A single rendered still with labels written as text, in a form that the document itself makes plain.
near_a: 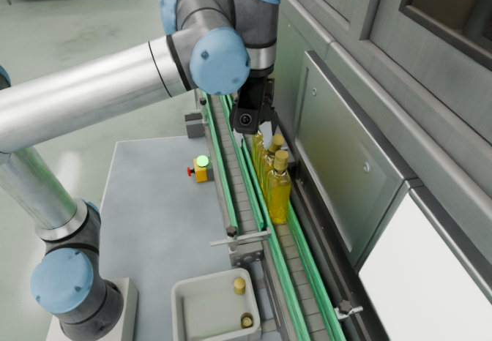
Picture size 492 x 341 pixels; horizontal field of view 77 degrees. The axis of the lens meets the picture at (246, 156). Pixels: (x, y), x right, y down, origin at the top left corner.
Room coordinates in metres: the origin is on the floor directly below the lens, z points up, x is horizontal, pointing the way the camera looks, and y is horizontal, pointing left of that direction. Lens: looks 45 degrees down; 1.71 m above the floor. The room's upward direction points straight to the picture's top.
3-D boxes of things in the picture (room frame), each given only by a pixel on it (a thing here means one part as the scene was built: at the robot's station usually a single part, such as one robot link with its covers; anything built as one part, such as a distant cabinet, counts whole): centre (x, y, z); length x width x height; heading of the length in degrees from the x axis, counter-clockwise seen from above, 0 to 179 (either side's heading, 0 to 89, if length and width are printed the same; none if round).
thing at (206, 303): (0.30, 0.09, 0.80); 0.22 x 0.17 x 0.09; 103
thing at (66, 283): (0.29, 0.40, 1.02); 0.13 x 0.12 x 0.14; 17
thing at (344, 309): (0.24, -0.24, 0.94); 0.07 x 0.04 x 0.13; 103
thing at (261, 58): (0.54, -0.02, 1.44); 0.08 x 0.08 x 0.05
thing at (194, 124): (1.11, 0.24, 0.79); 0.08 x 0.08 x 0.08; 13
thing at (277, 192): (0.55, -0.09, 0.99); 0.06 x 0.06 x 0.21; 13
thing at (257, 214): (1.33, 0.15, 0.93); 1.75 x 0.01 x 0.08; 13
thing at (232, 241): (0.43, 0.01, 0.95); 0.17 x 0.03 x 0.12; 103
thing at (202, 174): (0.84, 0.17, 0.79); 0.07 x 0.07 x 0.07; 13
